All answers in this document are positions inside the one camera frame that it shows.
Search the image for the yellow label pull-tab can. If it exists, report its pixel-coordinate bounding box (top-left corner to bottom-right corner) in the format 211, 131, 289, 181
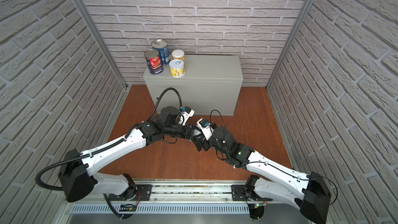
169, 59, 185, 78

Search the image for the dark tomato label can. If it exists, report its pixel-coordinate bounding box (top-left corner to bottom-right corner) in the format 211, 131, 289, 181
144, 49, 163, 75

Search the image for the white lid small can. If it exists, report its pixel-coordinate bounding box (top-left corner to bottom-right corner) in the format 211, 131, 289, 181
172, 49, 185, 61

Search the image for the blue label tin can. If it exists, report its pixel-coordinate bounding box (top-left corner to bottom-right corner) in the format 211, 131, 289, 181
151, 39, 170, 65

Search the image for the plain lid silver can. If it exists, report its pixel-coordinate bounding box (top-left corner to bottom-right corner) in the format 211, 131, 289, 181
192, 127, 205, 142

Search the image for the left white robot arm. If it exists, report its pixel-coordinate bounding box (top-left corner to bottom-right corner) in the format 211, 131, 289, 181
59, 106, 194, 202

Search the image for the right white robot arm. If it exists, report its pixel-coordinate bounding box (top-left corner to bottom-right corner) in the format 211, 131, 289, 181
192, 125, 331, 224

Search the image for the grey metal cabinet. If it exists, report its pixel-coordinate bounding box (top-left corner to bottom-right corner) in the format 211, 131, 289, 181
143, 55, 243, 116

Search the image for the perforated white vent strip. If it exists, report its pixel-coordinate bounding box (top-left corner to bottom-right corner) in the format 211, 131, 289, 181
71, 203, 249, 214

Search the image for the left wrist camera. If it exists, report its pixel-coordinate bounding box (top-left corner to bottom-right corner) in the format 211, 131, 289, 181
179, 106, 195, 125

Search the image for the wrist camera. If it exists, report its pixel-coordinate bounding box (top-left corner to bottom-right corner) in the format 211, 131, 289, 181
197, 118, 213, 141
179, 106, 195, 125

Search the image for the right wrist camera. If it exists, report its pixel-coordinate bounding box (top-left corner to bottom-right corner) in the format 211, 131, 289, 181
197, 118, 213, 141

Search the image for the right thin black cable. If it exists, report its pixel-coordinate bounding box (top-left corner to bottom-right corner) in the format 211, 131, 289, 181
209, 109, 339, 206

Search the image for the front aluminium mounting rail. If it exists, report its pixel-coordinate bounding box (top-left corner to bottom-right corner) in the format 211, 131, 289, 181
80, 177, 309, 206

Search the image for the right aluminium corner post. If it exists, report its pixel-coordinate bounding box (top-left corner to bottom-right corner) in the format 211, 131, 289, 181
265, 0, 315, 90

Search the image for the aluminium corner post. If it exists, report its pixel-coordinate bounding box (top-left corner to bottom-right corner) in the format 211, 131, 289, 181
265, 0, 315, 90
72, 0, 128, 90

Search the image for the left black corrugated cable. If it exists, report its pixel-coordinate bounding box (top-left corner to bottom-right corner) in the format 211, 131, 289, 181
35, 87, 183, 191

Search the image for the left aluminium corner post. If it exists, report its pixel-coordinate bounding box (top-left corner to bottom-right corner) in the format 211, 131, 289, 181
72, 0, 128, 90

